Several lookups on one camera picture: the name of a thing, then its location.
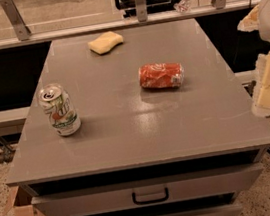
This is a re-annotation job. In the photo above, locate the crumpled clear plastic wrapper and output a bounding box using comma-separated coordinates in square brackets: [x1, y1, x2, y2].
[174, 0, 191, 13]

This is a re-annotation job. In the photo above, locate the grey drawer cabinet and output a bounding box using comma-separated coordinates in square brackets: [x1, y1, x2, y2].
[7, 20, 270, 216]

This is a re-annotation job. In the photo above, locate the black drawer handle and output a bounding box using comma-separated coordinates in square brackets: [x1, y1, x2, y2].
[132, 187, 170, 206]

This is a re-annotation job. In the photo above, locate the red coke can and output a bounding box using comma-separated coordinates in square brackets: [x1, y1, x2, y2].
[138, 62, 184, 89]

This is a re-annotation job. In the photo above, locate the yellow sponge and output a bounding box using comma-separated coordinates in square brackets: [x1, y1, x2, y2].
[88, 31, 124, 55]

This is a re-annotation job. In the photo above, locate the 7up soda can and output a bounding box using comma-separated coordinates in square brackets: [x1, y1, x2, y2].
[38, 83, 81, 137]

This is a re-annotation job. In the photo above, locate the metal railing post left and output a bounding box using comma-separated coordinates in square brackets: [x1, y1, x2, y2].
[0, 0, 31, 41]

